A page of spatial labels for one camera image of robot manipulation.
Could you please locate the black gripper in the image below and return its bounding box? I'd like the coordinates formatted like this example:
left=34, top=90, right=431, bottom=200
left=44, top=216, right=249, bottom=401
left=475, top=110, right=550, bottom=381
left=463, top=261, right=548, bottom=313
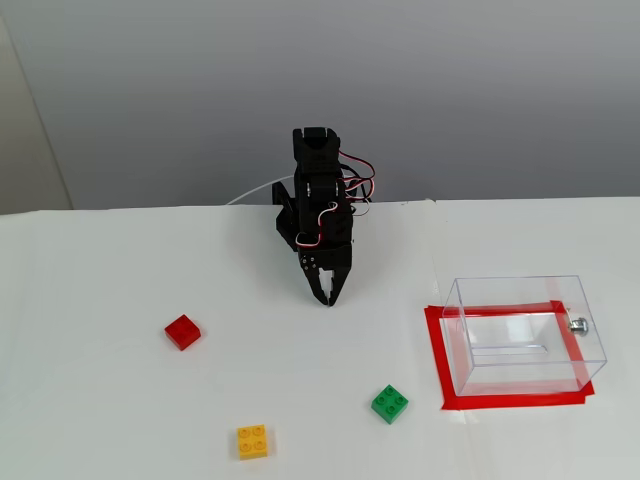
left=298, top=199, right=357, bottom=308

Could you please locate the red lego brick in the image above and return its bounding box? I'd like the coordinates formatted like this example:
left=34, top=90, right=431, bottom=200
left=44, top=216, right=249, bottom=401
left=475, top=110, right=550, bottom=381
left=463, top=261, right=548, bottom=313
left=164, top=313, right=203, bottom=352

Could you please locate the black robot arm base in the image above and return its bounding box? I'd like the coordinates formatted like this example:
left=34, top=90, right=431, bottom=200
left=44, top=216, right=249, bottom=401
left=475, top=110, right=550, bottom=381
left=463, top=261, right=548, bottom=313
left=271, top=180, right=302, bottom=253

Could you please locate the green lego brick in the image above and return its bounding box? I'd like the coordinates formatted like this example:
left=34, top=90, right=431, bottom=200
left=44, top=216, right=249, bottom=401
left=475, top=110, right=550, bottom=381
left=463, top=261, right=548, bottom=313
left=370, top=383, right=410, bottom=426

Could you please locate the yellow lego brick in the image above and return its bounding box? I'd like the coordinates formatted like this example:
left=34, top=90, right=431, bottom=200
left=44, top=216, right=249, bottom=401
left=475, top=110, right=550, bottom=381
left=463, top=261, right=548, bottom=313
left=236, top=423, right=275, bottom=462

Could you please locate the silver metal box lock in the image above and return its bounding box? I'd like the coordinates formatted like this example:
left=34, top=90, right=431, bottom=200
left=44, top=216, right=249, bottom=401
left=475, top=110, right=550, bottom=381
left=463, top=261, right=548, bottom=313
left=564, top=312, right=590, bottom=337

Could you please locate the transparent plastic box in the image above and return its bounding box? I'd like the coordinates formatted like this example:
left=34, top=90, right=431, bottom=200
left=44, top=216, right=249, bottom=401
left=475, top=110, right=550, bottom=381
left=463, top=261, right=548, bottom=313
left=442, top=274, right=609, bottom=398

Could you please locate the red white black gripper wire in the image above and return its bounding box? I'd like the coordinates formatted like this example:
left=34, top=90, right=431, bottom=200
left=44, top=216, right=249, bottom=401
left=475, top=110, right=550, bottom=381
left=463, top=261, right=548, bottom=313
left=294, top=201, right=338, bottom=249

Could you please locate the white cable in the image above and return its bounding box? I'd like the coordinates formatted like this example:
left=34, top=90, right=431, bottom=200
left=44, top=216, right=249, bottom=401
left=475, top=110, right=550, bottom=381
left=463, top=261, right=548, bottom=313
left=224, top=175, right=294, bottom=206

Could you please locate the red white black arm wire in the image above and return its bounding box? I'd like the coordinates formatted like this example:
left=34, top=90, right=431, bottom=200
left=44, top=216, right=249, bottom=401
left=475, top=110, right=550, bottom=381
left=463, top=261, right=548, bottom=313
left=338, top=149, right=377, bottom=217

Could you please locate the red tape frame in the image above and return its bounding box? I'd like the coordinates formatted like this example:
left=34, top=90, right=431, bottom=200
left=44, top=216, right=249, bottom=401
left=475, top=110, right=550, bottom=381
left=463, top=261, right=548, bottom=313
left=423, top=299, right=596, bottom=412

